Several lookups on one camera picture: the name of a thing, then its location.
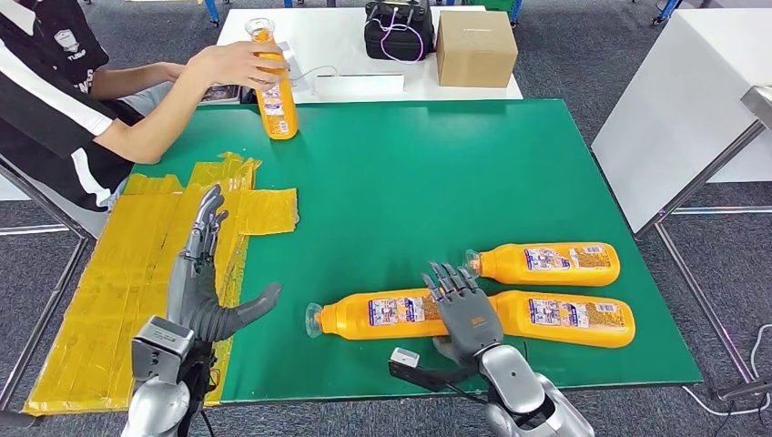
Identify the brown cardboard box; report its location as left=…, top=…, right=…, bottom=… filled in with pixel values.
left=435, top=10, right=520, bottom=89

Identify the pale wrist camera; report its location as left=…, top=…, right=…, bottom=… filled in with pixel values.
left=387, top=346, right=483, bottom=393
left=130, top=315, right=196, bottom=384

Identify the black smartphone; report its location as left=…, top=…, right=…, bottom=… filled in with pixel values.
left=198, top=84, right=242, bottom=107

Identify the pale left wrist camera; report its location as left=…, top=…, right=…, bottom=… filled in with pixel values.
left=130, top=315, right=196, bottom=384

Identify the grey metal table frame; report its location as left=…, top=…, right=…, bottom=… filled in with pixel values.
left=634, top=120, right=772, bottom=402
left=0, top=158, right=97, bottom=417

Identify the person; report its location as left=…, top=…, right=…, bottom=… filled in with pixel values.
left=0, top=0, right=289, bottom=212

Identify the purple white cable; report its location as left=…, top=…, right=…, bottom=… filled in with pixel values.
left=371, top=6, right=426, bottom=65

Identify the white rectangular table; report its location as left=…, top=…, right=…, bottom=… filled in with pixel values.
left=214, top=5, right=524, bottom=107

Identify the white floor cable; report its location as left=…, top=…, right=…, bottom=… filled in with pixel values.
left=684, top=325, right=772, bottom=419

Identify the person's right hand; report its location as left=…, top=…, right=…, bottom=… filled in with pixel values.
left=183, top=40, right=289, bottom=92

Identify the black carry bag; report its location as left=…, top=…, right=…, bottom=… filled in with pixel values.
left=363, top=0, right=436, bottom=64

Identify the white panelled table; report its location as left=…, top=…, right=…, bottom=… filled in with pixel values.
left=591, top=8, right=772, bottom=237

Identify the orange detergent bottle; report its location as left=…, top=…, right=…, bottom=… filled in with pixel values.
left=305, top=288, right=451, bottom=340
left=488, top=290, right=637, bottom=350
left=464, top=242, right=621, bottom=288
left=244, top=17, right=300, bottom=142

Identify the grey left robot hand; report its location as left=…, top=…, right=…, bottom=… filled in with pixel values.
left=166, top=183, right=283, bottom=345

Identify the long white box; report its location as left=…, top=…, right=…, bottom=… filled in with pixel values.
left=312, top=73, right=406, bottom=103

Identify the yellow taped cardboard sheet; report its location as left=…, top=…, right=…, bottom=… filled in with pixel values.
left=22, top=151, right=301, bottom=419

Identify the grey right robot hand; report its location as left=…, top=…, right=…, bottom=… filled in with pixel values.
left=420, top=260, right=505, bottom=367

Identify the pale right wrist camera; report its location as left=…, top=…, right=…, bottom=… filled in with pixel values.
left=387, top=346, right=483, bottom=393

